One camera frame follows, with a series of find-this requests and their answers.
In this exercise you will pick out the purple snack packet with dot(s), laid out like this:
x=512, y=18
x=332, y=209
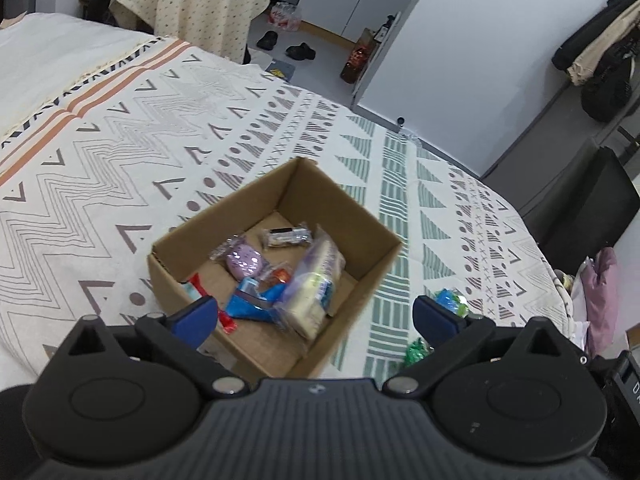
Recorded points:
x=244, y=260

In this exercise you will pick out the pink cloth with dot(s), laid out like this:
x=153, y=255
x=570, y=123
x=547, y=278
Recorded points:
x=602, y=290

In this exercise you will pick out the black spray bottle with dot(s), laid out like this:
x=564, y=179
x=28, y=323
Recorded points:
x=385, y=27

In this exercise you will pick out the teal blue snack packet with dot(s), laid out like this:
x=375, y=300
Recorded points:
x=450, y=301

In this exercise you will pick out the dark bar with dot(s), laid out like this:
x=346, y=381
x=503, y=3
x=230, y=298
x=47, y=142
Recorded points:
x=285, y=236

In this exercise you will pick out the green snack packet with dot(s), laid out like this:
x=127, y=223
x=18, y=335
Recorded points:
x=416, y=352

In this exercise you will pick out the clear purple-print snack packet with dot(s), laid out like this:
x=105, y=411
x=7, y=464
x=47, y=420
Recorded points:
x=310, y=295

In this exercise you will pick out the red silver snack packet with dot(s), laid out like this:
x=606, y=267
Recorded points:
x=227, y=321

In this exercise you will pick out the small grey floor mat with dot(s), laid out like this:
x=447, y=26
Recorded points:
x=280, y=67

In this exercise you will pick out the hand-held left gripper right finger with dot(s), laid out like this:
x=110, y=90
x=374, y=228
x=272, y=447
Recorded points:
x=435, y=321

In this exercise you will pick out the table with dotted tablecloth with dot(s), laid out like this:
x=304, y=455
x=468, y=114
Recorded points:
x=195, y=0

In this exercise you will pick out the white crumpled cloth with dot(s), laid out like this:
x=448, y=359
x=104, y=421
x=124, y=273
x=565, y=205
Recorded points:
x=575, y=310

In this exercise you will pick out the cream hanging garment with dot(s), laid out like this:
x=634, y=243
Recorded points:
x=597, y=52

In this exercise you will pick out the dark clothes pile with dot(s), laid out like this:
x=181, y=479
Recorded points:
x=92, y=5

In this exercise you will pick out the black hanging coat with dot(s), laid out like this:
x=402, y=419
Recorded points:
x=580, y=40

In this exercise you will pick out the brown cardboard box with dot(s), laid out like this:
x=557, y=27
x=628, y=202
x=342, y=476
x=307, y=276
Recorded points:
x=325, y=200

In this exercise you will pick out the pack of water bottles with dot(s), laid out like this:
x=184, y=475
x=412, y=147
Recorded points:
x=286, y=16

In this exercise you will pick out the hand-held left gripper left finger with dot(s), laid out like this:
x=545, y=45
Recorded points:
x=197, y=317

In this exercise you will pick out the black hanging bag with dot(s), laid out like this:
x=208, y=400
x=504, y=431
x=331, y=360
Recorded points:
x=607, y=92

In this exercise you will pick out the black flat panel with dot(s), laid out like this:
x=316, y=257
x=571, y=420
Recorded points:
x=585, y=200

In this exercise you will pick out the brown bottle on floor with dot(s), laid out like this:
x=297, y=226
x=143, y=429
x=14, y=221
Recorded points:
x=357, y=57

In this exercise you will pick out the black shoe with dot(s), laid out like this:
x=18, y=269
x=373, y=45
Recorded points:
x=301, y=51
x=268, y=39

